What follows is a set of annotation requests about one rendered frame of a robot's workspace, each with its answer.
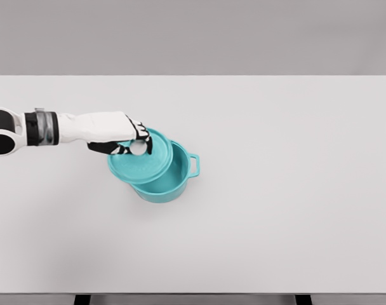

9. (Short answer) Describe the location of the teal pot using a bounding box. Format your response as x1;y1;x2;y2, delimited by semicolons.
130;140;201;203

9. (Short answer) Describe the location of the teal pot lid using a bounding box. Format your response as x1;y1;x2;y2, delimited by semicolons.
107;126;174;186

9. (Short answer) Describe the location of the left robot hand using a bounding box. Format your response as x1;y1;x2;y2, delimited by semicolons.
86;111;154;156

